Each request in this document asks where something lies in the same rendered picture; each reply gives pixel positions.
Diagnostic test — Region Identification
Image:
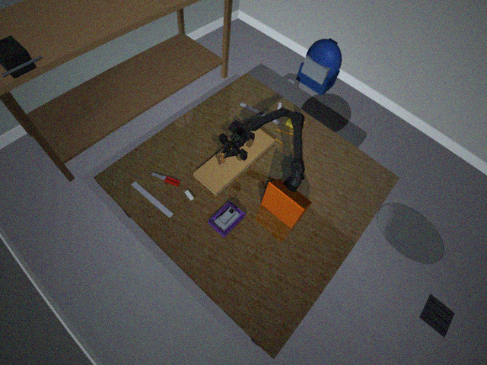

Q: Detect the purple rectangular tray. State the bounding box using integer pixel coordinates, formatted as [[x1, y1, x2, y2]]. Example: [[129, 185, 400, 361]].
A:
[[208, 201, 246, 238]]

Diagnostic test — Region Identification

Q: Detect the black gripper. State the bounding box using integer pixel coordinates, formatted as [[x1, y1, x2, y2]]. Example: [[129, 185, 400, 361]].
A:
[[219, 134, 247, 160]]

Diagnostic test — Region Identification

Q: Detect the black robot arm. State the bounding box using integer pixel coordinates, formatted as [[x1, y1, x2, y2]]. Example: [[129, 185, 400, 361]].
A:
[[228, 107, 305, 192]]

